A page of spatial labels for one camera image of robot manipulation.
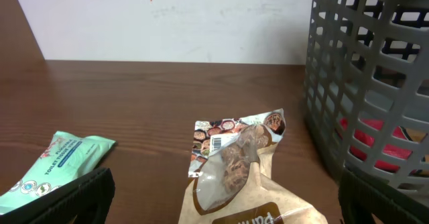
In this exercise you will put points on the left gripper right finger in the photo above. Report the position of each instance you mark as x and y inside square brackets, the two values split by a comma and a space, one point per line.
[363, 198]

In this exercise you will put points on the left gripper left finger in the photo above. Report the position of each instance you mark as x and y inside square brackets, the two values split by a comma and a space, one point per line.
[84, 200]

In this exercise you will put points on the brown snack pouch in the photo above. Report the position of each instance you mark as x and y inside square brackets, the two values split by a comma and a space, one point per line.
[229, 176]

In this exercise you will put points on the mint toilet tissue wipes pack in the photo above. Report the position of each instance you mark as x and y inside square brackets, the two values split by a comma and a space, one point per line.
[67, 158]

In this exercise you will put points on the grey plastic basket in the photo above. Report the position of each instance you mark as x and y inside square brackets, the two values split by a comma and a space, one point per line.
[366, 89]

